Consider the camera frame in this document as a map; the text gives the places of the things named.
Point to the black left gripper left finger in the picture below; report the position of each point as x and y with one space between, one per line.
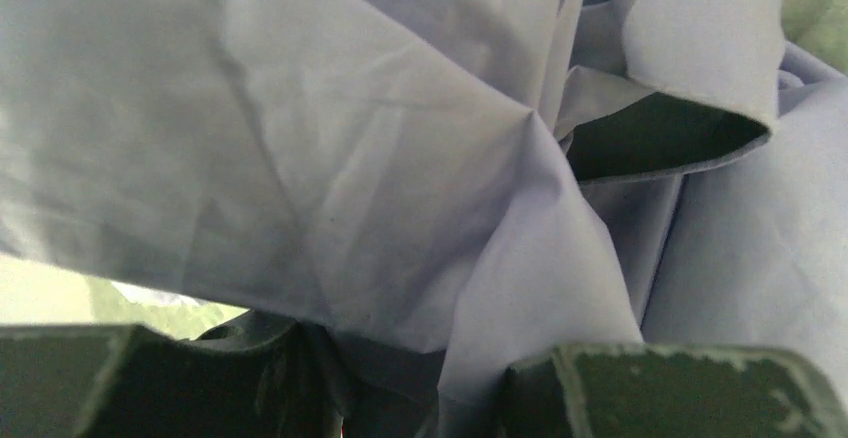
249 377

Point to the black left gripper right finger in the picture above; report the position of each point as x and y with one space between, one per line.
663 390

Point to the lilac folding umbrella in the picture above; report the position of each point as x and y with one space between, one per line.
439 187

